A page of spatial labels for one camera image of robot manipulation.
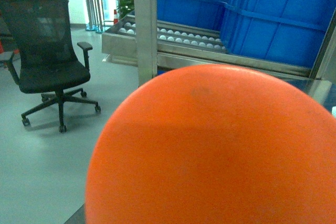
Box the stainless steel roller rack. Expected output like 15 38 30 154
101 0 336 96

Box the black mesh office chair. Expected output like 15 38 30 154
1 0 101 133

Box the orange cylindrical capacitor 4680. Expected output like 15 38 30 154
85 65 335 223

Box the large blue plastic crate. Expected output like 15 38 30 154
220 0 335 68

